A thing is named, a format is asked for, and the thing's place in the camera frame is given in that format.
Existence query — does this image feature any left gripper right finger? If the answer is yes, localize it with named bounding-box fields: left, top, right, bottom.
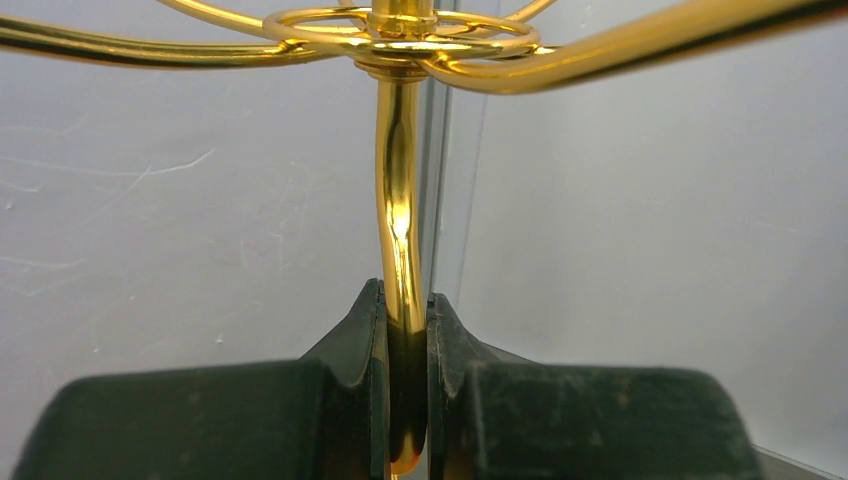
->
left=427, top=294, right=764, bottom=479

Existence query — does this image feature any gold wine glass rack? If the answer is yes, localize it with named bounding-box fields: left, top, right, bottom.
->
left=1, top=1, right=847, bottom=479

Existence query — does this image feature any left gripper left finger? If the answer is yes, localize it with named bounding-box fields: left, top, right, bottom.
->
left=13, top=279, right=388, bottom=479

